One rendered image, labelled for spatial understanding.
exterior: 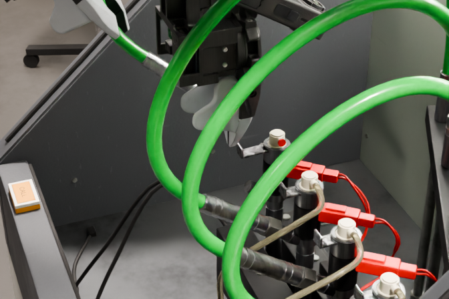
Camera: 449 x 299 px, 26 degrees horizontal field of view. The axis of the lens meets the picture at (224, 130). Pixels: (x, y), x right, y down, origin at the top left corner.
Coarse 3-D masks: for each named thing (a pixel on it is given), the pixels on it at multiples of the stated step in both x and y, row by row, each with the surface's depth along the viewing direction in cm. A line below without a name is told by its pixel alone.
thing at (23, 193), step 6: (12, 186) 121; (18, 186) 121; (24, 186) 121; (30, 186) 121; (18, 192) 120; (24, 192) 120; (30, 192) 120; (18, 198) 119; (24, 198) 119; (30, 198) 119; (18, 210) 118; (24, 210) 118; (30, 210) 118
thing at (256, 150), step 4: (260, 144) 101; (248, 148) 101; (252, 148) 101; (256, 148) 101; (260, 148) 101; (244, 152) 100; (248, 152) 100; (252, 152) 100; (256, 152) 100; (260, 152) 100; (264, 152) 100; (268, 152) 101; (244, 156) 100; (248, 156) 100; (252, 156) 100
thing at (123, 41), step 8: (104, 0) 101; (448, 0) 100; (448, 8) 100; (120, 32) 103; (120, 40) 103; (128, 40) 104; (448, 40) 102; (128, 48) 104; (136, 48) 104; (448, 48) 103; (136, 56) 104; (144, 56) 104; (448, 56) 103; (448, 64) 103; (440, 72) 105; (448, 72) 104; (448, 80) 104
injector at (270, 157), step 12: (264, 144) 101; (288, 144) 101; (264, 156) 102; (276, 156) 100; (264, 168) 102; (288, 180) 103; (276, 192) 103; (276, 204) 104; (276, 216) 105; (276, 240) 107; (276, 252) 108
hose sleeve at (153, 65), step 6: (150, 54) 104; (144, 60) 104; (150, 60) 104; (156, 60) 105; (162, 60) 105; (144, 66) 105; (150, 66) 104; (156, 66) 105; (162, 66) 105; (156, 72) 105; (162, 72) 105; (186, 90) 106
